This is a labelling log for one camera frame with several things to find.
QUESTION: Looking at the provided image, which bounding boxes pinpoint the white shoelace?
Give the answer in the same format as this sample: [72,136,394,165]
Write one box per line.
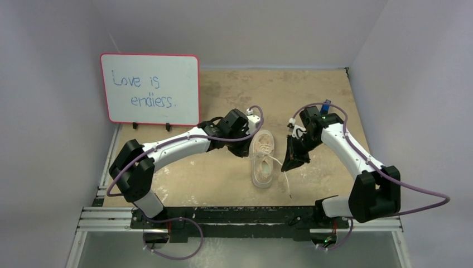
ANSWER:
[249,145,292,199]

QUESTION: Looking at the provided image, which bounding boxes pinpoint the beige canvas sneaker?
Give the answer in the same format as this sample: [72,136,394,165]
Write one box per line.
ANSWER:
[249,130,275,189]

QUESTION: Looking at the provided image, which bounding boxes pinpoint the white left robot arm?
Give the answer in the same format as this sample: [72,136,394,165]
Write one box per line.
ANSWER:
[107,106,264,228]

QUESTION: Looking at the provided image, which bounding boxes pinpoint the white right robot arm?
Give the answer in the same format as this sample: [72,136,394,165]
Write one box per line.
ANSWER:
[281,106,400,227]

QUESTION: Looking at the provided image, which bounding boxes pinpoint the blue connector plug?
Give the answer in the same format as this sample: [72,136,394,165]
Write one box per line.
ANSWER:
[320,99,331,114]

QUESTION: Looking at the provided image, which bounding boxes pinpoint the red framed whiteboard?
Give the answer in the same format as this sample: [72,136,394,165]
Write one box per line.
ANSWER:
[100,53,200,126]

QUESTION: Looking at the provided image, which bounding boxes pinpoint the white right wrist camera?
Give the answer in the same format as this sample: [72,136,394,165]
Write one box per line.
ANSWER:
[287,118,306,138]

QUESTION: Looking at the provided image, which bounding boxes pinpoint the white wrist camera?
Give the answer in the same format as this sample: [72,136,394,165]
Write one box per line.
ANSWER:
[247,114,261,132]
[287,118,306,138]

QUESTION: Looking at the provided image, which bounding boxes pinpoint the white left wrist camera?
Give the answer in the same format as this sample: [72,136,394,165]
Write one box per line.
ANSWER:
[247,114,261,132]

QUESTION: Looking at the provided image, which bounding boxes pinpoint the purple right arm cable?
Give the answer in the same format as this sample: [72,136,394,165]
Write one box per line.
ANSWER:
[289,103,451,252]

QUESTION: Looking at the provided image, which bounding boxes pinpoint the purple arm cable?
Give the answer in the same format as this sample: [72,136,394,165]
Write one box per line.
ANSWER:
[106,105,264,261]
[289,103,451,252]

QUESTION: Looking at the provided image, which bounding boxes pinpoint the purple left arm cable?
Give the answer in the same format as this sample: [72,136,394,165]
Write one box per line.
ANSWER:
[106,105,264,261]

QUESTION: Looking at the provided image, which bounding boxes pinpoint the silver aluminium frame rails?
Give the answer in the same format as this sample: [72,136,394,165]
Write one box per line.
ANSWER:
[65,123,412,268]

